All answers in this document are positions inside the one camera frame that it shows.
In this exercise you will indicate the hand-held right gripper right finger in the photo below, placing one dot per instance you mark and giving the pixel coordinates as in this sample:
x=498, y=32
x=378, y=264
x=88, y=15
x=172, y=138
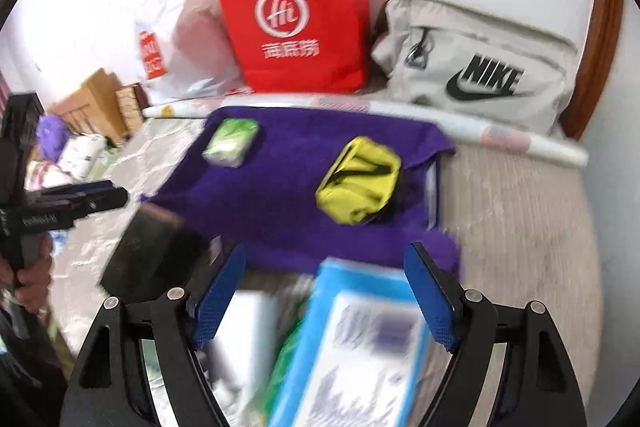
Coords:
x=431, y=302

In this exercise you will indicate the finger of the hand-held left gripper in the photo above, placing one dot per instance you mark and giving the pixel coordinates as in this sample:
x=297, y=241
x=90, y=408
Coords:
x=87, y=188
x=95, y=204

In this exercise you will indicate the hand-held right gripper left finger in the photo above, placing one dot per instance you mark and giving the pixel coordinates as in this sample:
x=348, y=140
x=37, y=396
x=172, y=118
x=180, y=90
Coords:
x=220, y=302

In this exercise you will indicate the blue and green tissue pack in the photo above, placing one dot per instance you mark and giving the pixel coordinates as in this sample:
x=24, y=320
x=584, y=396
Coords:
x=360, y=357

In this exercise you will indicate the person's left forearm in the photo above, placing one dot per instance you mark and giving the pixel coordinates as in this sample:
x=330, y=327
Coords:
x=22, y=347

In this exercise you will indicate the person's left hand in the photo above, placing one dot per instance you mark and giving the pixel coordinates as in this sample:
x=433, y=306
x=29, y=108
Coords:
x=34, y=269

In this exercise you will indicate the white plastic package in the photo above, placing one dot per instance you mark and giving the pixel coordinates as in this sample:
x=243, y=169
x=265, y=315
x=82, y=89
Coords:
x=82, y=157

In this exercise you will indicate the purple cloth bundle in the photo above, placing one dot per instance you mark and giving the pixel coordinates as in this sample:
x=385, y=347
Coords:
x=52, y=137

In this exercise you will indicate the white sponge block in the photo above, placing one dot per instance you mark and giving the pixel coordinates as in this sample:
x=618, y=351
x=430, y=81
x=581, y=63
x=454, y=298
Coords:
x=245, y=337

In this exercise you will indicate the dark green tin box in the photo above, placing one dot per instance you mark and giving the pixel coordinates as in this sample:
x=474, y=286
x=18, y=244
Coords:
x=145, y=252

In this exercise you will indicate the wooden cabinet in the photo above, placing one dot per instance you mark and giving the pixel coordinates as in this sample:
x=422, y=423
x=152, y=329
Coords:
x=92, y=99

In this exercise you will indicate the brown patterned box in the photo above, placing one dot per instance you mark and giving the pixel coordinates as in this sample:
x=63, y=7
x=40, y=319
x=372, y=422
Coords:
x=131, y=107

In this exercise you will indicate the striped grey quilt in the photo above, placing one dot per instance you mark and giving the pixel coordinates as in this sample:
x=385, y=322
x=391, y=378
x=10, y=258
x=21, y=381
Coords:
x=510, y=232

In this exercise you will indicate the yellow pouch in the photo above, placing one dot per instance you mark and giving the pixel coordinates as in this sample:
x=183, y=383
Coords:
x=357, y=182

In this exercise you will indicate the white plastic shopping bag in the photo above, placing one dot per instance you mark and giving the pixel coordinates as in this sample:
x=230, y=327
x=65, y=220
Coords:
x=195, y=32

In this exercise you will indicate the grey sling bag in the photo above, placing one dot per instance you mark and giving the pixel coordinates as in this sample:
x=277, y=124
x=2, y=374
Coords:
x=450, y=42

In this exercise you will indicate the wooden headboard frame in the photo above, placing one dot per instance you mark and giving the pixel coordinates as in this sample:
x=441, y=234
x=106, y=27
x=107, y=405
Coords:
x=600, y=57

